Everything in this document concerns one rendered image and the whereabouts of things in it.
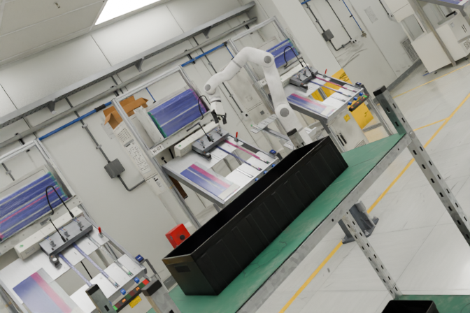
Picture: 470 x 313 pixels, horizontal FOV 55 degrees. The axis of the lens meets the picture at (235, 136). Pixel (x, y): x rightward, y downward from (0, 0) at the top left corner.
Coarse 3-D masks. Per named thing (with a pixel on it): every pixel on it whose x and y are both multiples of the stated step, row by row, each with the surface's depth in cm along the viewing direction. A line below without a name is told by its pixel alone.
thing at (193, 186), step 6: (168, 168) 377; (168, 174) 380; (174, 174) 372; (180, 180) 370; (186, 180) 364; (192, 186) 361; (198, 186) 359; (198, 192) 360; (204, 192) 353; (210, 198) 352; (216, 198) 347; (222, 204) 343
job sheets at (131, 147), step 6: (126, 144) 406; (132, 144) 398; (132, 150) 403; (138, 150) 396; (132, 156) 411; (138, 156) 401; (138, 162) 407; (144, 162) 399; (144, 168) 406; (156, 180) 400; (162, 186) 397
